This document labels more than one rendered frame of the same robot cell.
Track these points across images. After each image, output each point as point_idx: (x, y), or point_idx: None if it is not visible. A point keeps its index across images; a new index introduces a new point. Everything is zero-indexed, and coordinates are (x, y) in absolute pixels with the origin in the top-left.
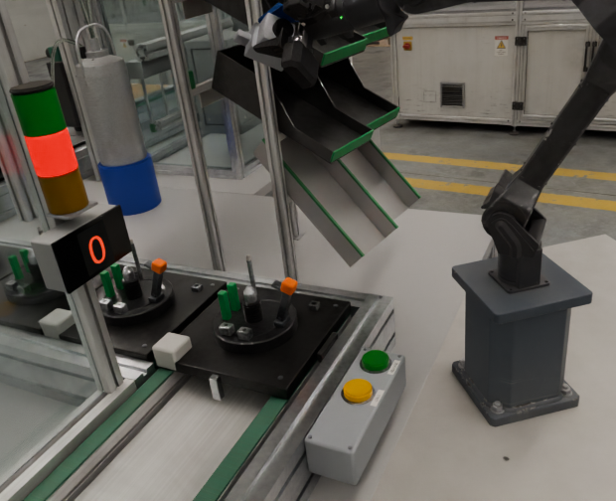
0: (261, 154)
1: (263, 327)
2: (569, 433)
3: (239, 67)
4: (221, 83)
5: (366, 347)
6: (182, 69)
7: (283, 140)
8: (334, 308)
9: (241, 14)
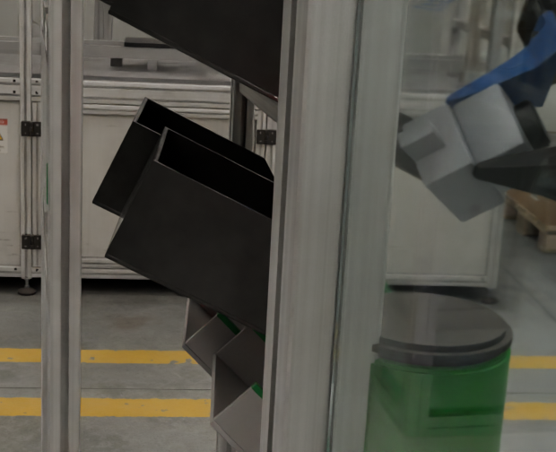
0: (241, 424)
1: None
2: None
3: (226, 204)
4: (144, 246)
5: None
6: (82, 208)
7: (220, 378)
8: None
9: (267, 74)
